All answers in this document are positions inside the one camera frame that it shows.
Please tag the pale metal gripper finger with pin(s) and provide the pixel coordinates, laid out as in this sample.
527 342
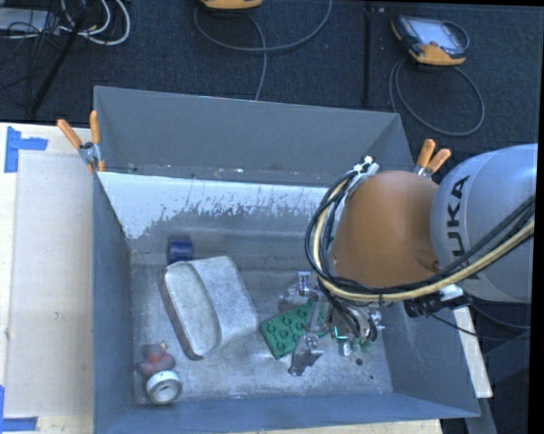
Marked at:
305 354
303 282

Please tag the pale wood flat board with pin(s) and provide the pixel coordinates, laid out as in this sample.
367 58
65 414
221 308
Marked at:
52 292

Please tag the red-brown toy duck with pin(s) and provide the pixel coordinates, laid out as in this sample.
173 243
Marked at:
155 358

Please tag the white tape roll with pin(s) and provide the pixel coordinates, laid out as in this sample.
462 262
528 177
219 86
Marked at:
163 387

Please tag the small blue cup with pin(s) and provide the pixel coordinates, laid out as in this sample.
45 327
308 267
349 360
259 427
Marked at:
179 250

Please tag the black cylinder on white bracket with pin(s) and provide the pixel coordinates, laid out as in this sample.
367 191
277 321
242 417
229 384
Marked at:
423 306

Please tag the pale grey padded block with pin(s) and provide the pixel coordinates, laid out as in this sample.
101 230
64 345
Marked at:
209 303

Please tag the dark green flat block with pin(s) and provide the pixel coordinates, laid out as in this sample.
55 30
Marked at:
285 331

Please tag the grey metal bin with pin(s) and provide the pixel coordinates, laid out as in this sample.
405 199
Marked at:
247 372

